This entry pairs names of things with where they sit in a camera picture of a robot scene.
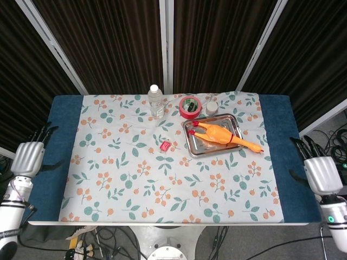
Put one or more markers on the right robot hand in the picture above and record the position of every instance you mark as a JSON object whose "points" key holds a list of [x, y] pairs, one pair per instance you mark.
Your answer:
{"points": [[322, 173]]}

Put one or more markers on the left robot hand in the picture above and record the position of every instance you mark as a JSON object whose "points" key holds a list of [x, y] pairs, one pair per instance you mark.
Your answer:
{"points": [[27, 159]]}

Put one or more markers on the orange rubber chicken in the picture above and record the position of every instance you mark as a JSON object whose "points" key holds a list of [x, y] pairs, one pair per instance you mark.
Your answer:
{"points": [[217, 134]]}

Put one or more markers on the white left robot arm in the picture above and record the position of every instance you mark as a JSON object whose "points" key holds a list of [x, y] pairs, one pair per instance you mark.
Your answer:
{"points": [[11, 216]]}

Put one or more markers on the stainless steel tray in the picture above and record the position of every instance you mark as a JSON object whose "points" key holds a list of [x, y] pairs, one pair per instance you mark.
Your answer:
{"points": [[198, 149]]}

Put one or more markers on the black power strip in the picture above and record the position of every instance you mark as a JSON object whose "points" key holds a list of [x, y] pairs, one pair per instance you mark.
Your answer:
{"points": [[342, 165]]}

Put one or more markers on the blue table mat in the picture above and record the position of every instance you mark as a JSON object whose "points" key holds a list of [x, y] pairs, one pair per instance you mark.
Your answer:
{"points": [[287, 162]]}

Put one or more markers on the chrome chair leg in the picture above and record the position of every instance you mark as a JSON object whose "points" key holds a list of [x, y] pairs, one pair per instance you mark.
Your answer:
{"points": [[322, 243]]}

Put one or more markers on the dark corrugated partition panel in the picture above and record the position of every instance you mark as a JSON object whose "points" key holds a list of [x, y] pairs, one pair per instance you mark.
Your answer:
{"points": [[27, 81], [217, 40], [311, 54], [114, 40]]}

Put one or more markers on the yellow bar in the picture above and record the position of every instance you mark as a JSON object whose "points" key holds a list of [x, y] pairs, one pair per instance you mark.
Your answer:
{"points": [[73, 242]]}

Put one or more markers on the floral print tablecloth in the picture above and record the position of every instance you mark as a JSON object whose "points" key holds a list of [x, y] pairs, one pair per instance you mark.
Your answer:
{"points": [[151, 189]]}

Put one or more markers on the small white jar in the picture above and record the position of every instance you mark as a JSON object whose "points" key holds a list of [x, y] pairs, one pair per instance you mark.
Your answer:
{"points": [[211, 109]]}

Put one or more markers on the clear plastic water bottle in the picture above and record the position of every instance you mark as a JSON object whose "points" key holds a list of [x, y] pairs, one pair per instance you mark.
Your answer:
{"points": [[155, 104]]}

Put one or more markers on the red tape roll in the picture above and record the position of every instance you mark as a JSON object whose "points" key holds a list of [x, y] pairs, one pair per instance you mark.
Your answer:
{"points": [[189, 115]]}

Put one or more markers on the small black clip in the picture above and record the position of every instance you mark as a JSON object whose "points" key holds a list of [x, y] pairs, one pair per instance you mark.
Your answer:
{"points": [[192, 107]]}

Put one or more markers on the white table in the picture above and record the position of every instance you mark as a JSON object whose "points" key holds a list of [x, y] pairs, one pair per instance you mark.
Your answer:
{"points": [[162, 224]]}

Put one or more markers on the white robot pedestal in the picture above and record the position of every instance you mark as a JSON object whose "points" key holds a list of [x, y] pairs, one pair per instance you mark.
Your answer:
{"points": [[168, 243]]}

